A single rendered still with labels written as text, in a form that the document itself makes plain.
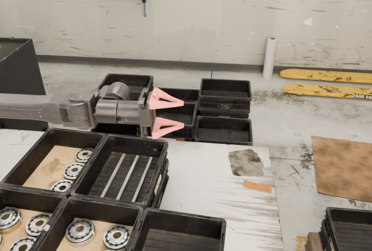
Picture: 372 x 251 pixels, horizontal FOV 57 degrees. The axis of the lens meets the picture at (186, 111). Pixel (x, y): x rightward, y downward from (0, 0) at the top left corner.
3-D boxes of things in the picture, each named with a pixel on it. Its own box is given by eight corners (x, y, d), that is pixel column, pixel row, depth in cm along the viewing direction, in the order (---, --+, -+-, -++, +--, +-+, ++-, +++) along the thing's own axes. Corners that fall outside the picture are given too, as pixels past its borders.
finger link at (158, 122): (185, 125, 86) (148, 123, 87) (185, 100, 82) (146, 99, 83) (182, 141, 80) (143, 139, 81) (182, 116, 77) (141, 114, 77)
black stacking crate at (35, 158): (73, 216, 136) (68, 195, 129) (6, 205, 140) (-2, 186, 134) (109, 153, 168) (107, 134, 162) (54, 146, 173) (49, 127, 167)
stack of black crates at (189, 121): (196, 150, 275) (197, 102, 250) (192, 176, 249) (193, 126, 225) (147, 146, 278) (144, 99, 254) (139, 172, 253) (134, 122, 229)
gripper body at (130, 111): (153, 123, 87) (124, 121, 87) (150, 87, 81) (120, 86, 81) (148, 138, 81) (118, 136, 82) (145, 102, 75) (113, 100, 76)
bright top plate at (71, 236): (84, 245, 119) (84, 244, 119) (60, 238, 122) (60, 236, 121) (99, 223, 127) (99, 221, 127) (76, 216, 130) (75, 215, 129)
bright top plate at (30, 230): (47, 237, 122) (46, 236, 121) (20, 234, 123) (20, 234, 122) (58, 215, 130) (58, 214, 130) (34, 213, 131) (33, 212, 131)
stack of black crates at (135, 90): (156, 119, 312) (154, 75, 287) (149, 139, 287) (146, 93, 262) (113, 116, 315) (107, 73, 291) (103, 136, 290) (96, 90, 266)
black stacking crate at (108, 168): (146, 227, 131) (144, 207, 125) (74, 216, 135) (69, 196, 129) (169, 160, 164) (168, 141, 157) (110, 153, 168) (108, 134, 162)
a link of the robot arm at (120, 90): (73, 129, 84) (66, 99, 79) (88, 105, 93) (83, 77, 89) (120, 131, 83) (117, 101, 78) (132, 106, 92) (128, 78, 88)
